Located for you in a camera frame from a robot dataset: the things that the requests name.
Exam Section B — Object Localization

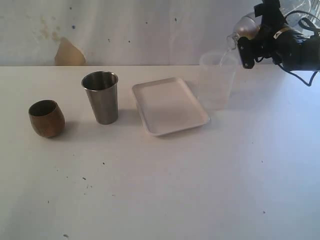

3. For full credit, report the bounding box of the white rectangular tray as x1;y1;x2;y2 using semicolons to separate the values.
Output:
132;77;210;137

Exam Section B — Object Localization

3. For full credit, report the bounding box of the clear dome shaker lid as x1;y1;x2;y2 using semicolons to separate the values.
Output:
226;12;262;50

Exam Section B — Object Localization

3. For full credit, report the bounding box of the stainless steel tumbler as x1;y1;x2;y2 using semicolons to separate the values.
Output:
81;71;119;125

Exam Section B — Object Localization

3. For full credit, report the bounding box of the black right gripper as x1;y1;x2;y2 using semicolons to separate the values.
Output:
237;0;287;69

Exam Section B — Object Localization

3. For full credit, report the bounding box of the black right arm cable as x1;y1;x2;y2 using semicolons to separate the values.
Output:
254;9;320;88

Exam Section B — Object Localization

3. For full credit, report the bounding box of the translucent plastic container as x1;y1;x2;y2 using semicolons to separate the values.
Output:
197;50;238;111

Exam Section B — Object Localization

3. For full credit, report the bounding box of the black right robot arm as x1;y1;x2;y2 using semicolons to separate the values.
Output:
234;0;320;72

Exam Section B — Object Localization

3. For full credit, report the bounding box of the brown wooden cup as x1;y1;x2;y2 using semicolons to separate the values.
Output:
28;99;66;138

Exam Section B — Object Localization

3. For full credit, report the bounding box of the clear shaker cup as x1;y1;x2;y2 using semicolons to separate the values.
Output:
279;0;312;27

